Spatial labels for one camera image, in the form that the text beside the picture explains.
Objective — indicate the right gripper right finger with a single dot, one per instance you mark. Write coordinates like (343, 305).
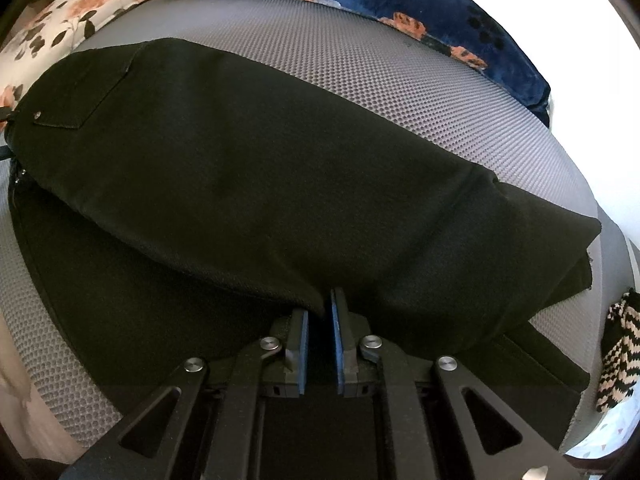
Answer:
(355, 375)

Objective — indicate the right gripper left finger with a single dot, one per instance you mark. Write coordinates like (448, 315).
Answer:
(284, 357)

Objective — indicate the black pants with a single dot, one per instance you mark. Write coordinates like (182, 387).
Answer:
(173, 200)

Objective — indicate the black beige zigzag cloth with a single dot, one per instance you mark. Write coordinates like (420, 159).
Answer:
(620, 352)

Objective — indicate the grey textured mattress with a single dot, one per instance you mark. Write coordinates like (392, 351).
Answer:
(49, 403)

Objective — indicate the white floral pillow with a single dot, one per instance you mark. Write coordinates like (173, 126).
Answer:
(50, 36)

